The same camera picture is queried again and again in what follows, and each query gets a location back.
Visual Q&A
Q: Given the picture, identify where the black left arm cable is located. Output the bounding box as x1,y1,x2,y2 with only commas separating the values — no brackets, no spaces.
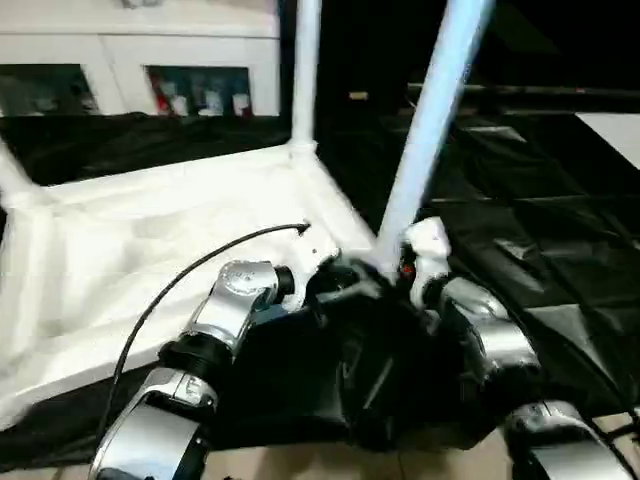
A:
105,222,314,423

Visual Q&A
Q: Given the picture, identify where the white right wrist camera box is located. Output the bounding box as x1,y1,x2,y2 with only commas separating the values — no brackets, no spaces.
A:
400,217,452,307

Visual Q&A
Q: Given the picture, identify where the white plastic table leg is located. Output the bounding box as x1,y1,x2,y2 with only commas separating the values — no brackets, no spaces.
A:
0,138,53,208
374,0,497,277
289,0,324,154

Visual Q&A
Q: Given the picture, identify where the white plastic table top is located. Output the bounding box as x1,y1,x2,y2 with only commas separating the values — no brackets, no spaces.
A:
0,143,397,433

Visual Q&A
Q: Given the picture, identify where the black table mat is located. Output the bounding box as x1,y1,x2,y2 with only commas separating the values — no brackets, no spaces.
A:
0,108,640,471

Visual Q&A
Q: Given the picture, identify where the white glass door cabinet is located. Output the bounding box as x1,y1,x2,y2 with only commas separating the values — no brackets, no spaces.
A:
0,0,282,120

